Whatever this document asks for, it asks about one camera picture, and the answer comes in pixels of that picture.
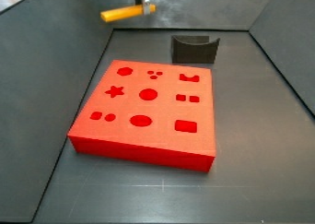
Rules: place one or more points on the yellow square-circle peg object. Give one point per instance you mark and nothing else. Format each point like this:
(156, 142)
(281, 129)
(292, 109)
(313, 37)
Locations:
(121, 13)

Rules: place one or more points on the black curved fixture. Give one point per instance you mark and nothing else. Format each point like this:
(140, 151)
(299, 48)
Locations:
(193, 49)

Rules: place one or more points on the red shape-sorter block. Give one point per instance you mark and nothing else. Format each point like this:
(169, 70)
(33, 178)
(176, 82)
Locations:
(149, 114)

